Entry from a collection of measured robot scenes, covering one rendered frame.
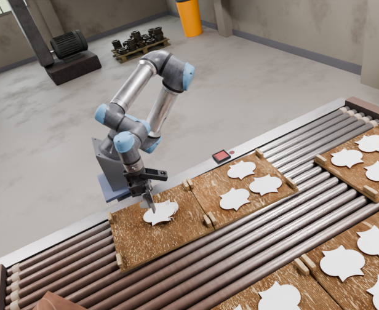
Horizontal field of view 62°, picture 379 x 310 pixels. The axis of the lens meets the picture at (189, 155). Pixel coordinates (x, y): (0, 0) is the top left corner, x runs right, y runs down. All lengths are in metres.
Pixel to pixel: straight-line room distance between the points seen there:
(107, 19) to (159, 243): 8.58
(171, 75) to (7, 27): 8.18
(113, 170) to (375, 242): 1.23
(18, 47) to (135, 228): 8.38
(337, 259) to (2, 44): 9.08
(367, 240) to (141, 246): 0.85
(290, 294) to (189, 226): 0.49
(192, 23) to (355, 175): 6.06
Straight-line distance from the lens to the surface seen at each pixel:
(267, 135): 1.84
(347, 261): 1.24
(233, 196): 1.45
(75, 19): 9.48
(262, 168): 1.59
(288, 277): 1.20
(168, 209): 1.45
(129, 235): 1.46
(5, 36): 9.51
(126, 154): 1.20
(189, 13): 7.17
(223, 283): 1.23
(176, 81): 1.48
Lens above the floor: 1.96
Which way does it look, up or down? 35 degrees down
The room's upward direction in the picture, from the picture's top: 16 degrees counter-clockwise
